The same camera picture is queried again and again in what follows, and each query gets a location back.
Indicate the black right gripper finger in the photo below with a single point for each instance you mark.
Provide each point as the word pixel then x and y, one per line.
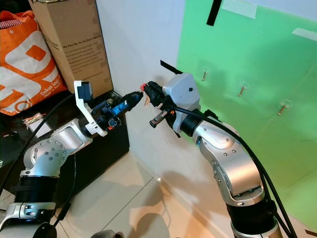
pixel 159 119
pixel 158 95

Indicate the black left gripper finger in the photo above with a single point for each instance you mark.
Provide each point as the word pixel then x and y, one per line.
pixel 129 100
pixel 125 112

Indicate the red-capped copper keys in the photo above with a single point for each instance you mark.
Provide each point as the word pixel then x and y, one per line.
pixel 142 87

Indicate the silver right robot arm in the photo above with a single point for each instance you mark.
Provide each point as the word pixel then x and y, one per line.
pixel 233 163

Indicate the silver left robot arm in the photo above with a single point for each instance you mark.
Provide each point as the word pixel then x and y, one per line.
pixel 52 153

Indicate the black tape strip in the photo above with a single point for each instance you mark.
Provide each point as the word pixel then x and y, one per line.
pixel 171 67
pixel 214 12

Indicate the black glossy table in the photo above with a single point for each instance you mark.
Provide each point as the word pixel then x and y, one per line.
pixel 114 144

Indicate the small white card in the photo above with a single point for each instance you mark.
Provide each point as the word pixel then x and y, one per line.
pixel 42 129

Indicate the small clear wrapped packet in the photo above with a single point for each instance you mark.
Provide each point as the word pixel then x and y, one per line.
pixel 33 118

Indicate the tall brown printed carton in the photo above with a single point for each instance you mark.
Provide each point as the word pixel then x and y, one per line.
pixel 74 44

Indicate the orange and white shopping bag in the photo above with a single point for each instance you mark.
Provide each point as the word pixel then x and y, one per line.
pixel 29 59

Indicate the small black gadget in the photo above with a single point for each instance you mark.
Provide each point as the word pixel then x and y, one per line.
pixel 11 136

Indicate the green backdrop sheet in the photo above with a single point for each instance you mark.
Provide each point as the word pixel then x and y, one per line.
pixel 267 54

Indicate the clear tape strip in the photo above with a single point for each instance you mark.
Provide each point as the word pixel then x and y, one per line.
pixel 240 7
pixel 306 34

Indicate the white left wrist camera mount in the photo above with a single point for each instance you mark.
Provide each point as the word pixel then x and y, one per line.
pixel 85 110

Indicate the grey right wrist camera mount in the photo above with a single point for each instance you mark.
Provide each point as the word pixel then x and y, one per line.
pixel 183 89

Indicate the clear suction wall hook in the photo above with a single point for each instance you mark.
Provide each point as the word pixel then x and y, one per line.
pixel 282 108
pixel 204 75
pixel 241 90

